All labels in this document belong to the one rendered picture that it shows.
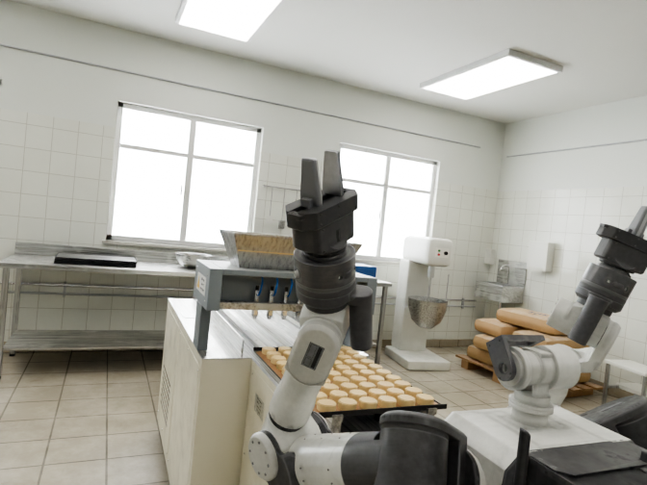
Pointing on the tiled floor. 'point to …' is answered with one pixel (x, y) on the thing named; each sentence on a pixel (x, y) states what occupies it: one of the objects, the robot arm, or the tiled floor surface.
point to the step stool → (626, 383)
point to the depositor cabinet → (205, 398)
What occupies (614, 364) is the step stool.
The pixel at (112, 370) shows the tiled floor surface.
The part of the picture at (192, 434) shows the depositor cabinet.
